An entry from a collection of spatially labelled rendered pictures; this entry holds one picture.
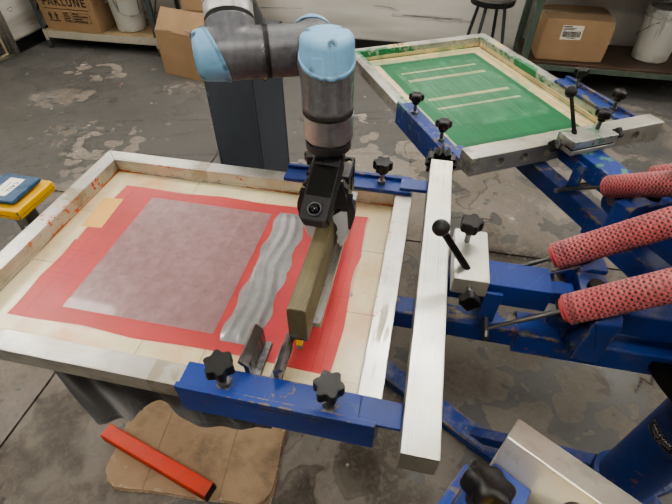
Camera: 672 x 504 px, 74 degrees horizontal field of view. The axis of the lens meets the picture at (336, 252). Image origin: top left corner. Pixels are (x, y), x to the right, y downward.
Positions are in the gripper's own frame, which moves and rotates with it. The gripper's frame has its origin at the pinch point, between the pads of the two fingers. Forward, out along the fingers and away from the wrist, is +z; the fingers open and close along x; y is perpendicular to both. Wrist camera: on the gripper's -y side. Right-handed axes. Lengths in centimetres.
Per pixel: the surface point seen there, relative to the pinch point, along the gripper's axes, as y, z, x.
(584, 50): 328, 74, -128
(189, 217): 11.6, 10.1, 34.9
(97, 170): 20, 7, 62
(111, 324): -19.1, 10.0, 35.6
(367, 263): 5.6, 10.0, -7.1
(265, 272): -1.6, 9.4, 12.3
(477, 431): 18, 98, -48
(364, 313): -7.2, 9.9, -8.6
